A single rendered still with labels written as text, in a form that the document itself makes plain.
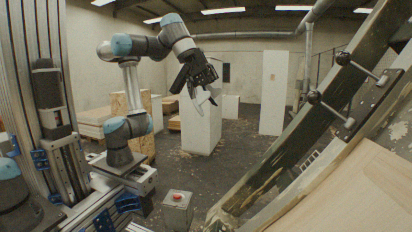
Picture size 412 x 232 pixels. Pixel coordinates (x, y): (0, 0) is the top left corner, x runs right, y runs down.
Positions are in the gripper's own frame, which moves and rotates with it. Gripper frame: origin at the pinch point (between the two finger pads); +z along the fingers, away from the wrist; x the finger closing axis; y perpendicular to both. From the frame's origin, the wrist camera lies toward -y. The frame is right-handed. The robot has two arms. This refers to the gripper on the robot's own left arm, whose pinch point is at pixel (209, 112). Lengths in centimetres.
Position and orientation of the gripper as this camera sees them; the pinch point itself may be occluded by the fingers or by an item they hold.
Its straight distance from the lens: 54.9
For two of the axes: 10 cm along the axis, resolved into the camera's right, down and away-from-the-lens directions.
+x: 3.4, -2.4, 9.1
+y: 8.3, -3.8, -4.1
